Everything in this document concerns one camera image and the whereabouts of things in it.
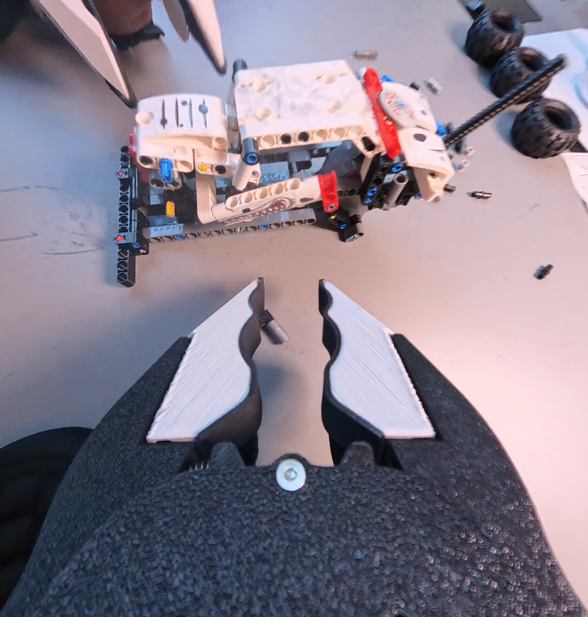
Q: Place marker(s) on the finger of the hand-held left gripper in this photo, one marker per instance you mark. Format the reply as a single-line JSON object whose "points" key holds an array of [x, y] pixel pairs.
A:
{"points": [[205, 29], [82, 43]]}

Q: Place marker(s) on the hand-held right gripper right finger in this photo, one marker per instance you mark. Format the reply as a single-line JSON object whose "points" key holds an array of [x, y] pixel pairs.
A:
{"points": [[376, 381]]}

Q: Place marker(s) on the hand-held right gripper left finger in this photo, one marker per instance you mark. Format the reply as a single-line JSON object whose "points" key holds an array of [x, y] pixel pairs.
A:
{"points": [[207, 381]]}

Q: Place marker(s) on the toy brick vehicle model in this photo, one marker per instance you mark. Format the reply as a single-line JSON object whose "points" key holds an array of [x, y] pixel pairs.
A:
{"points": [[294, 106]]}

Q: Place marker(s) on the grey desk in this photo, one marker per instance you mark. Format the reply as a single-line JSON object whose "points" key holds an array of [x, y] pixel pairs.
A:
{"points": [[419, 289]]}

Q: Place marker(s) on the small grey brick axle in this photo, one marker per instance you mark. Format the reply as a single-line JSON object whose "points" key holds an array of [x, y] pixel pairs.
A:
{"points": [[366, 53]]}

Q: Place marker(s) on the small black brick pin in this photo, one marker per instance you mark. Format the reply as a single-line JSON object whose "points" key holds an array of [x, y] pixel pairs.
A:
{"points": [[544, 272]]}

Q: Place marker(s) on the small black brick axle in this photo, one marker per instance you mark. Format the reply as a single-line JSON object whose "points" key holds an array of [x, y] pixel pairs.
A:
{"points": [[480, 194]]}

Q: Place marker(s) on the small grey brick bush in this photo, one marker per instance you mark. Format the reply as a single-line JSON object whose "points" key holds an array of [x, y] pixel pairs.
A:
{"points": [[434, 85]]}

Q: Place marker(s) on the black rubber tyre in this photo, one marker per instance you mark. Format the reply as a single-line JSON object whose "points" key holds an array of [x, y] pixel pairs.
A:
{"points": [[547, 128], [494, 37], [518, 77]]}

